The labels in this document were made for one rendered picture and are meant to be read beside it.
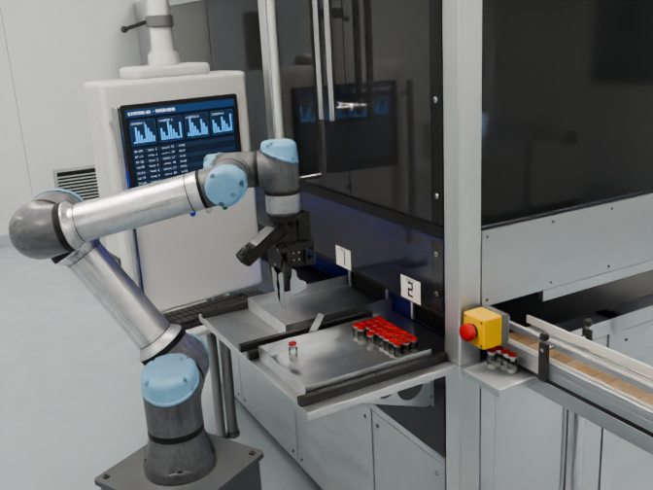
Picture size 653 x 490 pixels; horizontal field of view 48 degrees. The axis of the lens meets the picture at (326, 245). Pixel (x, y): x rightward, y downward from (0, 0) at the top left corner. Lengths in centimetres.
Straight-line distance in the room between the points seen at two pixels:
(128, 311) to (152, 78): 95
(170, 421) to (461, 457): 74
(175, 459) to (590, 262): 113
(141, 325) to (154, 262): 80
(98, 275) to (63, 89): 536
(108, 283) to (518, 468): 115
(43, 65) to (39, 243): 545
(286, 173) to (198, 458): 61
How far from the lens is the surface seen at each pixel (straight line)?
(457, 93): 160
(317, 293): 226
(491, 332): 167
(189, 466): 157
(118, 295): 161
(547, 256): 186
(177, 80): 237
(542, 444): 209
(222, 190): 136
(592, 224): 195
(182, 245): 243
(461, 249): 167
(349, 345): 189
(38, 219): 147
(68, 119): 692
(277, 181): 150
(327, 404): 162
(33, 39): 687
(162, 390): 150
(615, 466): 236
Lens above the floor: 166
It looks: 16 degrees down
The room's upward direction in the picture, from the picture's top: 3 degrees counter-clockwise
